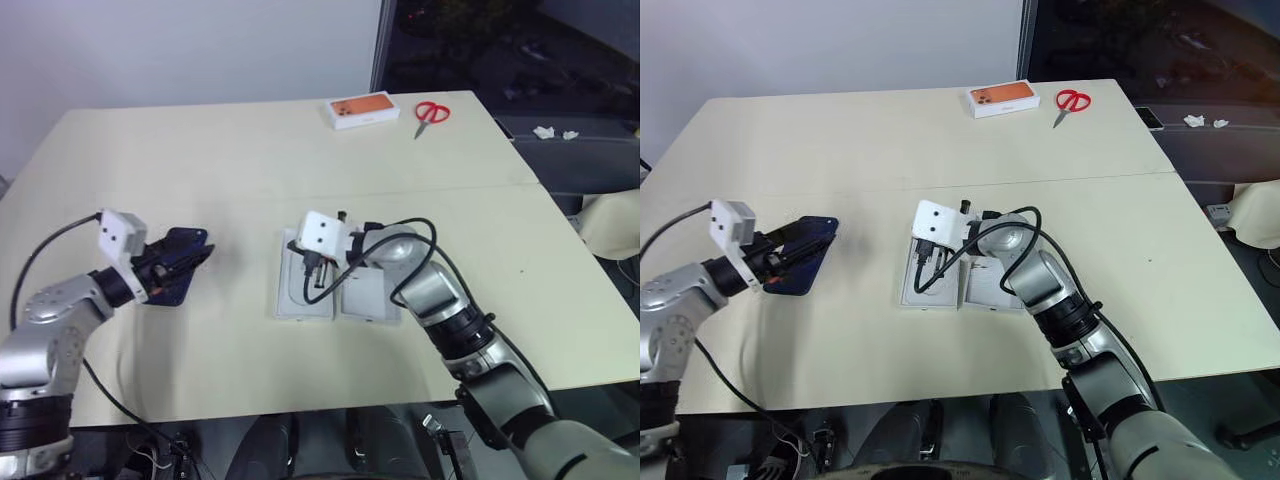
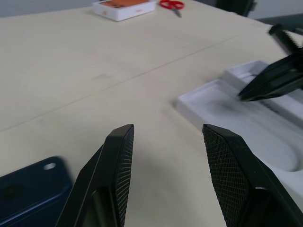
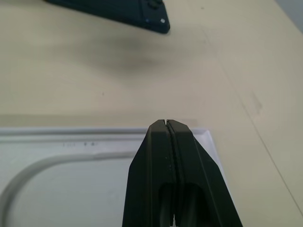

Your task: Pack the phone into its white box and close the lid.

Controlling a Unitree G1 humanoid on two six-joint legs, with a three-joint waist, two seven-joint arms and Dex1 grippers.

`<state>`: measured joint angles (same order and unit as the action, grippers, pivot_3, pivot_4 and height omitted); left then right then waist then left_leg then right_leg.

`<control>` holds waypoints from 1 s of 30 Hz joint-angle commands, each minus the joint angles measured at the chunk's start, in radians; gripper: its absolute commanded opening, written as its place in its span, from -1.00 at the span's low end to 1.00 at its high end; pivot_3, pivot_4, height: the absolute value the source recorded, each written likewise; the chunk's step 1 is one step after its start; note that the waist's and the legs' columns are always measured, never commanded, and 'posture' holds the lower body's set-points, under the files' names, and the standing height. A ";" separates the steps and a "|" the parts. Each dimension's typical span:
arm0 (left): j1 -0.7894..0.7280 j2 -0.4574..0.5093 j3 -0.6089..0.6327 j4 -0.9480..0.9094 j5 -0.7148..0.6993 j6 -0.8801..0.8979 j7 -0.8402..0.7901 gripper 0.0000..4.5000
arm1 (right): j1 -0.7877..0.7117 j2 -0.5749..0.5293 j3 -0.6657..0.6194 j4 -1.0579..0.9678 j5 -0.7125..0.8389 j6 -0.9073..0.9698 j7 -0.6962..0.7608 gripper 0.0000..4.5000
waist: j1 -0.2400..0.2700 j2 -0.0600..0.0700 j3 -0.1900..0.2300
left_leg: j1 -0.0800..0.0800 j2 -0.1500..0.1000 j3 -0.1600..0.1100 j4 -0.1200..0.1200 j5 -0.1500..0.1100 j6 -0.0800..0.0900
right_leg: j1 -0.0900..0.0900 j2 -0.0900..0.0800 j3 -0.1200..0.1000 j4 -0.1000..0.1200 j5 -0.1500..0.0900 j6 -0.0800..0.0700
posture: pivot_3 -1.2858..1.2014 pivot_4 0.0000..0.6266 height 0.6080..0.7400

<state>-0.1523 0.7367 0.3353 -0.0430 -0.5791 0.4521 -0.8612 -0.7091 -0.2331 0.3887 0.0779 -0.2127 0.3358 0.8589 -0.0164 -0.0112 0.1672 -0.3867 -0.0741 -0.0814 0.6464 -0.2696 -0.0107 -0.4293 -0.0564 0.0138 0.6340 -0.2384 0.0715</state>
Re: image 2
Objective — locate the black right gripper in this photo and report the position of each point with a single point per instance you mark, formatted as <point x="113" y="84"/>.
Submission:
<point x="284" y="39"/>

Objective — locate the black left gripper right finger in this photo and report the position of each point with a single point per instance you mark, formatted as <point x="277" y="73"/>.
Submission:
<point x="239" y="179"/>

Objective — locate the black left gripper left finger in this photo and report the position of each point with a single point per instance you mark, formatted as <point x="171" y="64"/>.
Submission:
<point x="94" y="179"/>

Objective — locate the blue phone box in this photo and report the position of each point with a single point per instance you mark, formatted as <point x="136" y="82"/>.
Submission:
<point x="236" y="118"/>

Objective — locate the dark blue smartphone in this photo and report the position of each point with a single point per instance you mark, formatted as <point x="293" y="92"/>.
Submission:
<point x="30" y="194"/>

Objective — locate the white box with orange phone print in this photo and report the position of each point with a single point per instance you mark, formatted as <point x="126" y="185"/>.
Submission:
<point x="123" y="9"/>

